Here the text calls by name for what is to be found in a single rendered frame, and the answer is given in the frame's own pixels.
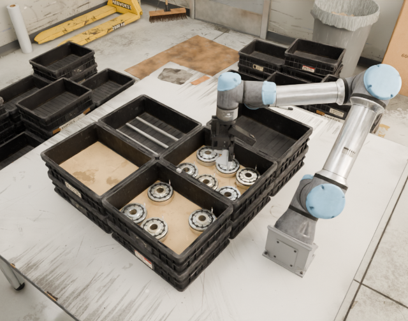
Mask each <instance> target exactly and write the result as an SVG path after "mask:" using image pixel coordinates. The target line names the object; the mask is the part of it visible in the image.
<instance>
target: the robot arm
mask: <svg viewBox="0 0 408 321"><path fill-rule="evenodd" d="M401 84H402V81H401V77H400V75H399V73H398V71H397V70H396V69H395V68H393V67H392V66H390V65H387V64H378V65H375V66H371V67H369V68H368V69H367V70H365V71H363V72H361V73H359V74H358V75H355V76H352V77H349V78H339V79H338V80H337V81H336V82H325V83H308V84H298V85H281V86H276V84H275V83H274V82H267V81H264V82H257V81H243V80H241V77H240V75H239V74H237V73H233V72H226V73H222V74H221V75H220V76H219V77H218V84H217V105H216V115H212V121H211V128H210V140H212V150H214V152H215V153H220V154H222V155H221V156H220V157H218V158H216V160H215V161H216V163H218V164H222V165H226V166H227V171H229V169H230V167H231V165H232V161H233V147H234V146H235V136H236V137H237V138H239V139H241V140H242V141H244V142H246V143H247V144H248V145H250V146H254V144H255V143H256V138H255V136H254V135H253V134H251V133H249V132H247V131H245V130H243V129H242V128H241V127H239V126H237V125H235V123H236V121H237V115H238V104H239V103H244V104H245V106H246V107H248V108H249V109H252V110H255V109H258V108H267V107H276V106H294V105H304V104H322V103H337V104H339V105H345V104H351V105H352V106H351V109H350V110H349V113H348V114H347V117H346V119H345V121H344V123H343V125H342V128H341V130H340V132H339V134H338V136H337V139H336V140H335V142H334V144H333V146H332V149H331V151H330V153H329V155H328V158H327V160H326V162H325V164H324V166H323V168H322V170H320V171H317V172H315V174H314V175H310V174H306V175H304V176H303V177H302V179H301V180H300V183H299V185H298V187H297V190H296V192H295V194H294V196H293V198H292V200H291V202H290V204H289V206H288V208H287V210H286V211H285V212H284V213H283V214H282V215H281V216H280V217H279V219H278V220H277V221H276V223H275V225H274V227H275V228H277V229H278V230H280V231H282V232H283V233H285V234H287V235H289V236H291V237H292V238H295V239H297V240H299V241H301V242H304V243H306V244H310V245H312V244H313V241H314V236H315V231H316V224H317V221H318V219H319V218H322V219H331V218H335V217H337V216H338V215H340V214H341V212H342V211H343V209H344V207H345V205H346V198H345V194H346V192H347V190H348V188H349V186H348V184H347V178H348V176H349V174H350V172H351V170H352V168H353V165H354V163H355V161H356V159H357V157H358V154H359V152H360V150H361V148H362V146H363V144H364V142H365V140H366V138H367V136H368V133H369V131H370V129H371V127H372V125H373V123H374V120H375V118H376V116H377V115H378V114H380V113H382V112H384V111H385V109H386V107H387V105H388V103H389V101H390V99H391V98H393V97H395V96H396V95H397V94H398V92H399V90H400V88H401ZM211 133H212V137H211Z"/></svg>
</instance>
